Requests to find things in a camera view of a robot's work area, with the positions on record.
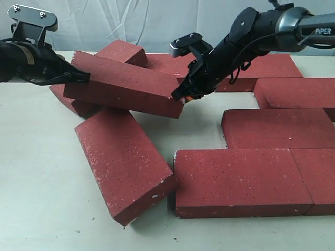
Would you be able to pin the red brick third row right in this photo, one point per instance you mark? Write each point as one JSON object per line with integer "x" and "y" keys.
{"x": 291, "y": 128}

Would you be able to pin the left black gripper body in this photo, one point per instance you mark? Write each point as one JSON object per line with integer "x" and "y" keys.
{"x": 42, "y": 71}

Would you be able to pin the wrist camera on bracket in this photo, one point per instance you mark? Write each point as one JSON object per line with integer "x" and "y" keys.
{"x": 191, "y": 43}
{"x": 32, "y": 23}

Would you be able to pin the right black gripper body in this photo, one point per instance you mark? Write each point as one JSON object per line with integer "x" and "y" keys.
{"x": 221, "y": 62}

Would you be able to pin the red brick back row right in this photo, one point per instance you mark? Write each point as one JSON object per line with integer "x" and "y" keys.
{"x": 269, "y": 66}

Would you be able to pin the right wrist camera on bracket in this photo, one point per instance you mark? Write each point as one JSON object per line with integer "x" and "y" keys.
{"x": 191, "y": 43}

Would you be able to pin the red brick second row right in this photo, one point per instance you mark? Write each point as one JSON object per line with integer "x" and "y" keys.
{"x": 295, "y": 93}

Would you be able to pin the large red brick front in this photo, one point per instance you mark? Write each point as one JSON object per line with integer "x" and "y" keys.
{"x": 242, "y": 183}

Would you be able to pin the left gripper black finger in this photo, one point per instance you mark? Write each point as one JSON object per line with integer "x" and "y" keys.
{"x": 70, "y": 75}

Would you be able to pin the long red brick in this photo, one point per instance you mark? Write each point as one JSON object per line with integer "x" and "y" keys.
{"x": 125, "y": 86}

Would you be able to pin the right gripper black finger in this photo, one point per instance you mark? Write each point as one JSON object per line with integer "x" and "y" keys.
{"x": 184, "y": 91}

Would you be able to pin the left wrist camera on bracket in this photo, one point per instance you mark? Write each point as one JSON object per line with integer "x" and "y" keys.
{"x": 32, "y": 23}

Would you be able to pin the red brick back row left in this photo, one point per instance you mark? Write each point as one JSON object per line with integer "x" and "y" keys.
{"x": 167, "y": 64}

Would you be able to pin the red brick front right edge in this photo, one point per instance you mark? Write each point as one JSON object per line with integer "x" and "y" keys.
{"x": 317, "y": 169}

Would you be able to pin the white fabric backdrop curtain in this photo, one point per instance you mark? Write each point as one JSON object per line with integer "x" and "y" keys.
{"x": 92, "y": 25}

